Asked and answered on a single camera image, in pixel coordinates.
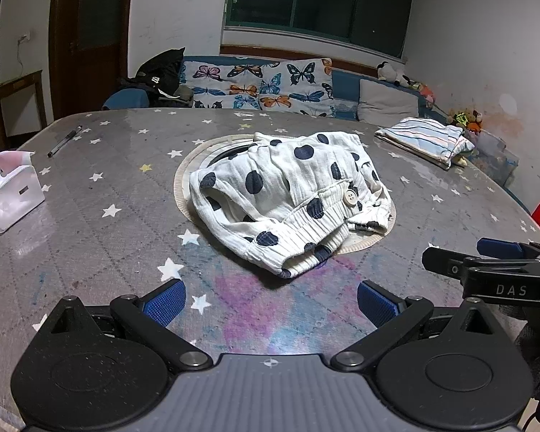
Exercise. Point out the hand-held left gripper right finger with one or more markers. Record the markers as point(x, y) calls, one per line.
point(378, 306)

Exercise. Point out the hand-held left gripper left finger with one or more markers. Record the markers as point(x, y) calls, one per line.
point(166, 306)

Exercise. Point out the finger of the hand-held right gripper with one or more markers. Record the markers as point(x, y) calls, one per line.
point(450, 264)
point(499, 247)

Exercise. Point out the white polka dot pants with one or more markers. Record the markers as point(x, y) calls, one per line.
point(274, 180)

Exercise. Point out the clear plastic box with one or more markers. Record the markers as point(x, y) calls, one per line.
point(495, 155)

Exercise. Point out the striped folded cloth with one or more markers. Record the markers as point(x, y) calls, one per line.
point(425, 139)

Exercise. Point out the pile of small toys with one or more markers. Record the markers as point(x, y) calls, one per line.
point(465, 119)

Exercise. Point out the grey star-print tablecloth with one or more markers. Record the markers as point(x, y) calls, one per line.
point(117, 180)

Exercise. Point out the grey pillow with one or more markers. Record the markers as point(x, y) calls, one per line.
point(387, 101)

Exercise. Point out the black pen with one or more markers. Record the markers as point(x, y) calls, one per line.
point(65, 141)

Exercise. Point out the white pink tissue pack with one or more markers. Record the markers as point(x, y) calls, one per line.
point(11, 189)

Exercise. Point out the white black plush toy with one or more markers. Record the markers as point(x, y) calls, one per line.
point(389, 72)

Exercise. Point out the blue sofa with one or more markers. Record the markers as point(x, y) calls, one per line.
point(344, 87)

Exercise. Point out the butterfly print pillow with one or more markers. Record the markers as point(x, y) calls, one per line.
point(225, 85)
point(301, 87)

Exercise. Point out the black backpack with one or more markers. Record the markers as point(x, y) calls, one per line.
point(162, 76)

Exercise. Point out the wooden cabinet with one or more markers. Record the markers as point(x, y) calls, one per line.
point(9, 99)

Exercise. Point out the dark wooden door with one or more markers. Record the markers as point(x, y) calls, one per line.
point(90, 40)

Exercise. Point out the green framed window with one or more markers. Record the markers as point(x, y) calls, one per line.
point(315, 0)

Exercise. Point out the wall socket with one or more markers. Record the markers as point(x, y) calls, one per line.
point(23, 38)

